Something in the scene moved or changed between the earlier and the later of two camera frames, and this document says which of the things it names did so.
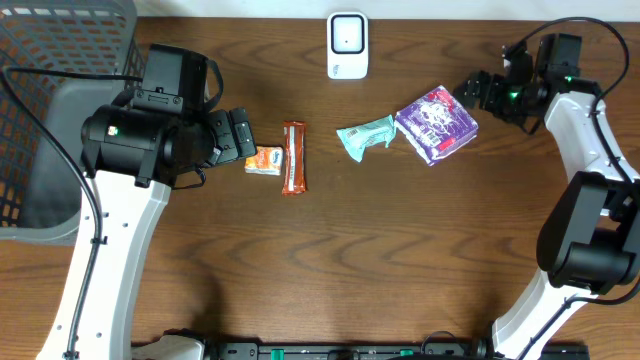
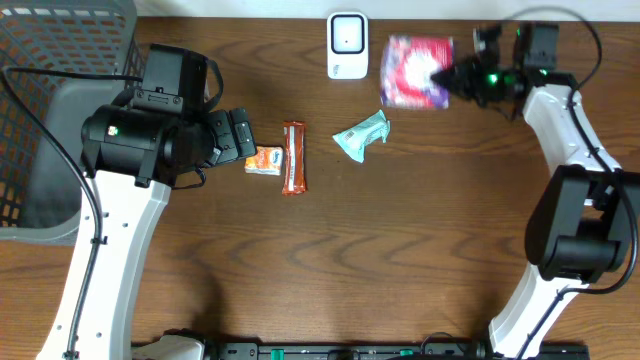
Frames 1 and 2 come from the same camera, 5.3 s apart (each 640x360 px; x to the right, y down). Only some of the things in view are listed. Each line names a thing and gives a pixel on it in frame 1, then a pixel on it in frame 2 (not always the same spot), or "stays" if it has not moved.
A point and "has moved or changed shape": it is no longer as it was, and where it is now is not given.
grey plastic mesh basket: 42,196 stays
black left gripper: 230,138 stays
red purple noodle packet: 435,124 → 408,62
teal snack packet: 356,139 has moved or changed shape
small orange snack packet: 267,159 stays
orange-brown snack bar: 293,180 stays
